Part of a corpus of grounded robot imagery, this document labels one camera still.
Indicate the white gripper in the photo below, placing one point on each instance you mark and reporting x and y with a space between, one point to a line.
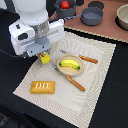
31 40

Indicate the yellow toy box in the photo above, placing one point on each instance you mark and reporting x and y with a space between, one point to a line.
45 58

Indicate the yellow toy banana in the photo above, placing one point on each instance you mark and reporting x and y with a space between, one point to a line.
69 63

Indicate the toy bread loaf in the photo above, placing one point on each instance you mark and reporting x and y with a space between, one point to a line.
42 87

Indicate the grey saucepan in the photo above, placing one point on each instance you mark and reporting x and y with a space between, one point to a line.
91 16

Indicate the grey pot with handles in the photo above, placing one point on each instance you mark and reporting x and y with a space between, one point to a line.
63 13

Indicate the red toy tomato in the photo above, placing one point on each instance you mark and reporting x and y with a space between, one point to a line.
65 5

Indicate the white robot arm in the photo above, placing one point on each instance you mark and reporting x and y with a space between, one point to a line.
31 12

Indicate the white woven placemat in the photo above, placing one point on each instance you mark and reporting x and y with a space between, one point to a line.
68 102

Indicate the pink toy stove top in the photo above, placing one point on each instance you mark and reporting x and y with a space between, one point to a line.
107 28

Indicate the white bowl on stove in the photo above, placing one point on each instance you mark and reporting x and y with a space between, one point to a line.
122 14

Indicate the fork with wooden handle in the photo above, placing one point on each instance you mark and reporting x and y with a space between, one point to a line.
69 78

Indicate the knife with wooden handle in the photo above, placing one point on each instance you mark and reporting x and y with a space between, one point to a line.
81 56

